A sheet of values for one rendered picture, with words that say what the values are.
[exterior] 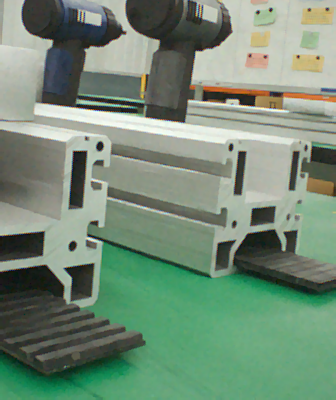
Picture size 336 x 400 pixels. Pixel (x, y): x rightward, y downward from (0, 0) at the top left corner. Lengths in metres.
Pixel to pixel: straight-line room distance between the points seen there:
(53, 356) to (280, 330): 0.13
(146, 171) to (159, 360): 0.18
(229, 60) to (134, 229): 3.67
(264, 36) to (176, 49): 3.25
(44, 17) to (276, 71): 3.07
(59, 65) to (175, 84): 0.23
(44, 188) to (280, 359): 0.13
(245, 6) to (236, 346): 3.80
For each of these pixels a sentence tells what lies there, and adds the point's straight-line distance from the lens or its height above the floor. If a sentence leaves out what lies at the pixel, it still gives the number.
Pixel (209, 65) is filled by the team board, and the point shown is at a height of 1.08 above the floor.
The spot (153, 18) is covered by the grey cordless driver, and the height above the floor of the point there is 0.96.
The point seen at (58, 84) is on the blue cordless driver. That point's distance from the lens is 0.85.
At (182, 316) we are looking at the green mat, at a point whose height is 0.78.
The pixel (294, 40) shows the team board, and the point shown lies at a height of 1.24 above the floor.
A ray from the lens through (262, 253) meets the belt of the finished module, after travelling 0.44.
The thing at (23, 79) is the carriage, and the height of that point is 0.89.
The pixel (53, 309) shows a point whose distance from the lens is 0.30.
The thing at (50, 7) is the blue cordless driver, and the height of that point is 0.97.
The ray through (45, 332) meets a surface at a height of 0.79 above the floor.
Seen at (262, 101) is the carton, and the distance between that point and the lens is 5.27.
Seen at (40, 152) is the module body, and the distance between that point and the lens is 0.32.
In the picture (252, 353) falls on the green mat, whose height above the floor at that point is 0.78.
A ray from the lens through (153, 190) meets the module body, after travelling 0.43.
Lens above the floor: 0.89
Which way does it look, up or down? 7 degrees down
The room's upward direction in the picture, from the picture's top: 6 degrees clockwise
